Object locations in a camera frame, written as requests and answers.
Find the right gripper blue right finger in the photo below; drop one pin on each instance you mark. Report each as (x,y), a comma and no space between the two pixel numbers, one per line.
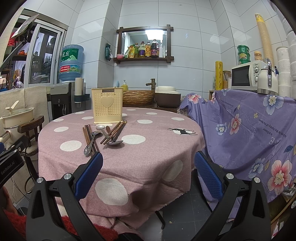
(252,221)

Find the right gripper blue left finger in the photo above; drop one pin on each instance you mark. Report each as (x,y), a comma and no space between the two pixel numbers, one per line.
(44,221)

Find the brown wooden chopstick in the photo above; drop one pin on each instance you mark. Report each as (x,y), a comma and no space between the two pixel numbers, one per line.
(89,138)
(92,136)

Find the translucent plastic spoon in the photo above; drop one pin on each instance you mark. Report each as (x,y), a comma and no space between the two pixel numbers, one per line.
(102,129)

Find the black gold chopstick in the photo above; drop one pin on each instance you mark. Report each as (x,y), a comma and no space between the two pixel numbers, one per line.
(114,132)

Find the dark wooden chopstick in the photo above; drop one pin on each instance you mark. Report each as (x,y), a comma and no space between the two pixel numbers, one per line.
(110,132)

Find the steel spoon brown handle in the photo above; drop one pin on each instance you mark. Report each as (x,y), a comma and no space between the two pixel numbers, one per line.
(114,141)

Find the dark wooden stool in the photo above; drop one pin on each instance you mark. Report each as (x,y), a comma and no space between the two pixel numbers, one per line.
(31,129)

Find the cream cooking pot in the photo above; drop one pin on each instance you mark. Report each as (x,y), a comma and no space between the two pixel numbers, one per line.
(14,117)

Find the purple floral cloth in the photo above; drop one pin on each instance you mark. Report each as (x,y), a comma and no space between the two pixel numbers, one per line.
(250,135)

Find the water dispenser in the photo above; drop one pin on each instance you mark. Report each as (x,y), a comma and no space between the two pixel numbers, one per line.
(62,100)

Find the pink polka dot tablecloth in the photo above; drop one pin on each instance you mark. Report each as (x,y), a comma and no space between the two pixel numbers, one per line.
(149,169)

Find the blue water jug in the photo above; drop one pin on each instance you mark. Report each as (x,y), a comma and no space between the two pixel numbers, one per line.
(70,66)

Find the beige plastic utensil holder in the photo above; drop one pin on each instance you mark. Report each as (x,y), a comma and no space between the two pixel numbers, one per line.
(107,104)

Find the woven basin sink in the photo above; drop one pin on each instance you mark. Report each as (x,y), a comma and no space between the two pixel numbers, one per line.
(137,98)

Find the white electric kettle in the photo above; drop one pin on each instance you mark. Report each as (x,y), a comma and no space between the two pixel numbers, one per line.
(267,80)

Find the yellow soap bottle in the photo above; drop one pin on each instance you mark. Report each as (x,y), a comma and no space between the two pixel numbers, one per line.
(124,86)

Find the white microwave oven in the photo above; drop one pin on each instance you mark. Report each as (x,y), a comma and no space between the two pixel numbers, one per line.
(245,76)

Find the brown white rice cooker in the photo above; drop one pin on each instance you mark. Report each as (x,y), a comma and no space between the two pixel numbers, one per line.
(167,97)

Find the yellow roll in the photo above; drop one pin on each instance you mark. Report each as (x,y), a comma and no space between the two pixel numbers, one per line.
(218,75)

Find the brass faucet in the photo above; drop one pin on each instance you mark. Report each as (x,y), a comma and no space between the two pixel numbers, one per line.
(152,83)

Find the paper cup stack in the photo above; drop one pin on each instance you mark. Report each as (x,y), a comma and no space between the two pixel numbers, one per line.
(265,38)

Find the wooden wall shelf mirror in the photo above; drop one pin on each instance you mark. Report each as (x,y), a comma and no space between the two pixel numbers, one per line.
(144,44)

